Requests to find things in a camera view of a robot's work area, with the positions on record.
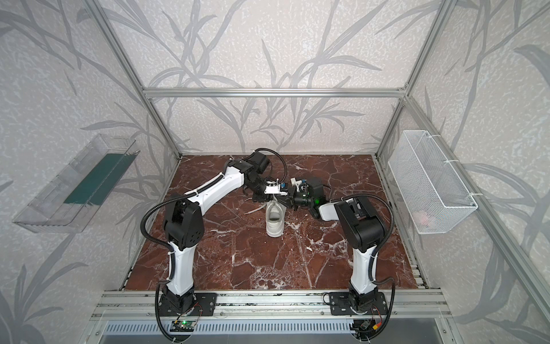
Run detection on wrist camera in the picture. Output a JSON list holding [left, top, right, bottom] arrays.
[[264, 181, 288, 196], [291, 178, 308, 193]]

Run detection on white wire mesh basket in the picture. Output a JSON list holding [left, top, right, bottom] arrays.
[[388, 130, 478, 234]]

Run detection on right electronics board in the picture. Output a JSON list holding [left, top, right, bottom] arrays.
[[350, 319, 383, 333]]

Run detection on pink object in basket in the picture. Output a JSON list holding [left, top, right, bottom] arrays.
[[415, 211, 435, 228]]

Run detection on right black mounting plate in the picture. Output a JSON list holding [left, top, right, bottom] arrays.
[[327, 290, 390, 316]]

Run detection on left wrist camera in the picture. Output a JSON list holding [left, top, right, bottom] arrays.
[[264, 181, 288, 196]]

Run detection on clear plastic wall bin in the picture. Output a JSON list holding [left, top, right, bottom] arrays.
[[13, 134, 140, 234]]

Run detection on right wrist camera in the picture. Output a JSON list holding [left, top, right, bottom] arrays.
[[291, 178, 308, 193]]

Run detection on electronics board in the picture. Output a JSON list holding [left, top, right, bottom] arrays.
[[170, 320, 197, 333], [350, 319, 383, 333]]

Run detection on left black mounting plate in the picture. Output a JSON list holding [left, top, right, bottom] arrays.
[[158, 292, 218, 318]]

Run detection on left electronics board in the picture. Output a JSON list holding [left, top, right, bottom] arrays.
[[170, 320, 197, 333]]

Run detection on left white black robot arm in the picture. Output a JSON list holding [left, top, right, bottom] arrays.
[[140, 148, 288, 317]]

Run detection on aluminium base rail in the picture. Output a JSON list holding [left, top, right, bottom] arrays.
[[90, 289, 452, 321]]

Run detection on aluminium frame crossbar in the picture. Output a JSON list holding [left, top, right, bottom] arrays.
[[143, 87, 405, 98]]

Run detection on black mounting plate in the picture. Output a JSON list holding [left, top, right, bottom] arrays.
[[158, 292, 218, 318], [327, 290, 390, 316]]

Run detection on white sneaker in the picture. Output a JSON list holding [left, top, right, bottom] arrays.
[[266, 200, 286, 238]]

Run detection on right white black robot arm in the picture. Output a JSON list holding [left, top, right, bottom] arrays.
[[282, 177, 394, 315]]

